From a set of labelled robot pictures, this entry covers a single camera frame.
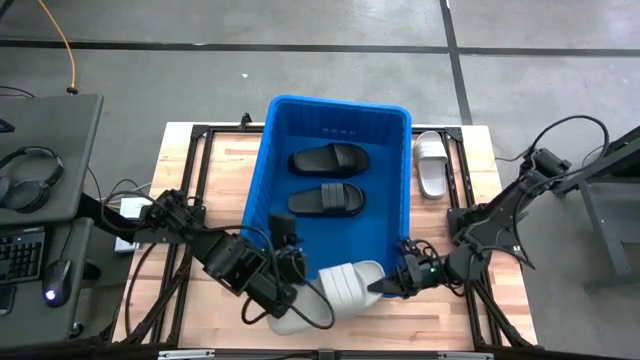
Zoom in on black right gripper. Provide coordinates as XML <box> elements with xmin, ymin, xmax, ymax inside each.
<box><xmin>367</xmin><ymin>252</ymin><xmax>452</xmax><ymax>298</ymax></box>

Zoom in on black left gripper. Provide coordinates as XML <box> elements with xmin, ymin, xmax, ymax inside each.
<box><xmin>243</xmin><ymin>248</ymin><xmax>309</xmax><ymax>319</ymax></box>

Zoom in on grey foam slide sandal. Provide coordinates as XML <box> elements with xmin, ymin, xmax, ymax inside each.
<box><xmin>267</xmin><ymin>259</ymin><xmax>387</xmax><ymax>336</ymax></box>

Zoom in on black foam slide sandal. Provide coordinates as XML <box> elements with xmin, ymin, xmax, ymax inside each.
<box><xmin>286</xmin><ymin>181</ymin><xmax>367</xmax><ymax>219</ymax></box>
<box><xmin>287</xmin><ymin>142</ymin><xmax>372</xmax><ymax>179</ymax></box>

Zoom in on blue plastic bin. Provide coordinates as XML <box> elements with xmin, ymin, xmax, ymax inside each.
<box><xmin>240</xmin><ymin>94</ymin><xmax>413</xmax><ymax>299</ymax></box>

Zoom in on white foam slide sandal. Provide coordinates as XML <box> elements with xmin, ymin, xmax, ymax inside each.
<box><xmin>413</xmin><ymin>130</ymin><xmax>450</xmax><ymax>200</ymax></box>

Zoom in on white power box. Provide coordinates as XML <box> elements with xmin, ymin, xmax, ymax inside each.
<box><xmin>113</xmin><ymin>197</ymin><xmax>151</xmax><ymax>254</ymax></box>

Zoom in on dark grey metal stand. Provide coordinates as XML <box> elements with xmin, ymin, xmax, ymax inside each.
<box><xmin>552</xmin><ymin>124</ymin><xmax>640</xmax><ymax>292</ymax></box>

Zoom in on black computer mouse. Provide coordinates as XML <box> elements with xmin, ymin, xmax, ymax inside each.
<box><xmin>41</xmin><ymin>259</ymin><xmax>73</xmax><ymax>309</ymax></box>

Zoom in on grey desk surface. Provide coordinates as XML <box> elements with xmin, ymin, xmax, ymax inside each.
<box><xmin>0</xmin><ymin>93</ymin><xmax>105</xmax><ymax>227</ymax></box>
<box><xmin>0</xmin><ymin>217</ymin><xmax>96</xmax><ymax>351</ymax></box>

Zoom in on black keyboard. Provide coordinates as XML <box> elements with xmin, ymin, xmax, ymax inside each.
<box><xmin>0</xmin><ymin>227</ymin><xmax>46</xmax><ymax>287</ymax></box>

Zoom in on black headphones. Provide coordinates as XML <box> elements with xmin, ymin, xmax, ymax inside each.
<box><xmin>0</xmin><ymin>145</ymin><xmax>65</xmax><ymax>214</ymax></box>

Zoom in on dark phone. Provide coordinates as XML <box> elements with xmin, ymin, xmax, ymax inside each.
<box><xmin>0</xmin><ymin>284</ymin><xmax>16</xmax><ymax>317</ymax></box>

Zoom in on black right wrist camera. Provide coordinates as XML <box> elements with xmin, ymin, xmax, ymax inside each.
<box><xmin>397</xmin><ymin>238</ymin><xmax>420</xmax><ymax>261</ymax></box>

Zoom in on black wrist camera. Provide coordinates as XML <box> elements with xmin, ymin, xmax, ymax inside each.
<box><xmin>397</xmin><ymin>238</ymin><xmax>420</xmax><ymax>261</ymax></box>
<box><xmin>268</xmin><ymin>213</ymin><xmax>300</xmax><ymax>247</ymax></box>

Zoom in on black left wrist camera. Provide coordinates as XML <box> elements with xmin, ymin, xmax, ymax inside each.
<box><xmin>268</xmin><ymin>213</ymin><xmax>300</xmax><ymax>247</ymax></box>

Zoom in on silver metal bracket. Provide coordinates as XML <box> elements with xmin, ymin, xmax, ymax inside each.
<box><xmin>438</xmin><ymin>351</ymin><xmax>494</xmax><ymax>360</ymax></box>
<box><xmin>158</xmin><ymin>349</ymin><xmax>216</xmax><ymax>360</ymax></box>

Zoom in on black aluminium frame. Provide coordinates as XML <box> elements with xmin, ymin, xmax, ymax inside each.
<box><xmin>112</xmin><ymin>123</ymin><xmax>540</xmax><ymax>351</ymax></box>

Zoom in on yellow-orange cable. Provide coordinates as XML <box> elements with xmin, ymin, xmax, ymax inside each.
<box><xmin>35</xmin><ymin>0</ymin><xmax>80</xmax><ymax>96</ymax></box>

